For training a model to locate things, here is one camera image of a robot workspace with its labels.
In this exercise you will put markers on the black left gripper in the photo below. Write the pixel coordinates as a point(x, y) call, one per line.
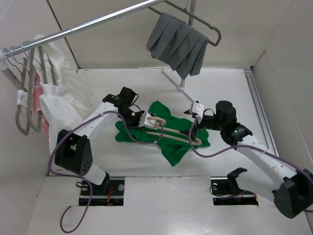
point(135, 126)

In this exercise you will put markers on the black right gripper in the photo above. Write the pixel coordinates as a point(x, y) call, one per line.
point(199, 125)

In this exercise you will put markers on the beige wooden hanger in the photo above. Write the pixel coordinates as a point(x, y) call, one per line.
point(168, 133)

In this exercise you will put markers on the green t shirt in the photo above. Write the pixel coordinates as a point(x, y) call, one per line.
point(173, 145)

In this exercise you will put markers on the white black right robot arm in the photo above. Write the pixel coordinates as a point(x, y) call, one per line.
point(289, 188)

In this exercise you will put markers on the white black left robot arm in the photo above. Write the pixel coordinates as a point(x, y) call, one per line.
point(74, 152)

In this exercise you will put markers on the grey cloth on hanger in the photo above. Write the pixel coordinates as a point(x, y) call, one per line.
point(177, 56)

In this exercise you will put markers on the grey plastic hanger with cloth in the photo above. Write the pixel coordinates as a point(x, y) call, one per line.
point(167, 25)

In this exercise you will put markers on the grey empty hanger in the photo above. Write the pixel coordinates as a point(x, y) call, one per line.
point(22, 92)

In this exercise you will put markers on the grey hanger with white garment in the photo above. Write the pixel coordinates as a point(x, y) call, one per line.
point(42, 63)

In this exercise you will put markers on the grey hanger with pink garment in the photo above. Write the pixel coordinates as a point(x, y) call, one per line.
point(33, 113)

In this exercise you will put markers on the white clothes rack base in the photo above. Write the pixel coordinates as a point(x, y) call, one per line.
point(179, 83)

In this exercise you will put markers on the white garment on rack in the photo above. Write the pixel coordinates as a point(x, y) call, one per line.
point(68, 104)

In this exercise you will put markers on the pink garment on rack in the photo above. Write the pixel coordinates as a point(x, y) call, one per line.
point(39, 98)

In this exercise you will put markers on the silver clothes rack pole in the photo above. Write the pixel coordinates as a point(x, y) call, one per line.
point(188, 44)

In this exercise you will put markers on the silver horizontal rack bar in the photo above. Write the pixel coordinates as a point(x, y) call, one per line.
point(75, 29)

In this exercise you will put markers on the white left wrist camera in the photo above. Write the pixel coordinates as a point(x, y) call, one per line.
point(149, 121)

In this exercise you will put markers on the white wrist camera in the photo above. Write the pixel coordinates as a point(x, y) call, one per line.
point(197, 110)
point(149, 121)

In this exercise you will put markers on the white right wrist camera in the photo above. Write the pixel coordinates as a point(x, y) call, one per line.
point(197, 110)

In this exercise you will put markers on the aluminium rail right side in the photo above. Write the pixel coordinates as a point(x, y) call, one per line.
point(261, 115)

